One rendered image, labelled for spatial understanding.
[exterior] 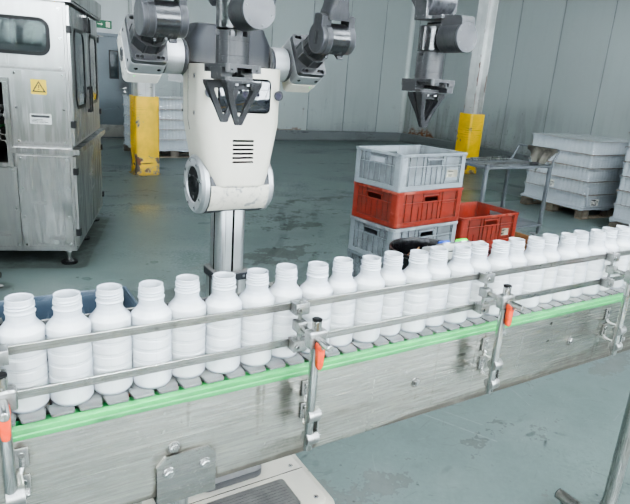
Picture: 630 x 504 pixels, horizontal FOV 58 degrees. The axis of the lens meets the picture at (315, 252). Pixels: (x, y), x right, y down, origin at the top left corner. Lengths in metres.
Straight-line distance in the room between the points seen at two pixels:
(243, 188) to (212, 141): 0.15
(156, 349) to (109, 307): 0.10
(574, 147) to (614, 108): 4.40
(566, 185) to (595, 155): 0.54
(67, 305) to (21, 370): 0.11
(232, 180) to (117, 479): 0.83
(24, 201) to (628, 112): 10.51
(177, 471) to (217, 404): 0.12
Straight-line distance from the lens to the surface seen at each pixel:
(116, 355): 0.90
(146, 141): 8.60
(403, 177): 3.37
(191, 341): 0.93
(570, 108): 13.08
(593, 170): 8.11
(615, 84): 12.60
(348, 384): 1.09
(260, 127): 1.54
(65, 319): 0.87
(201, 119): 1.49
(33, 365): 0.89
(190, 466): 1.01
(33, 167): 4.57
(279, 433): 1.06
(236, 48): 1.02
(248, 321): 0.96
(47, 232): 4.66
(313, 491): 1.92
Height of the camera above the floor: 1.47
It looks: 17 degrees down
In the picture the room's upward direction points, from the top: 4 degrees clockwise
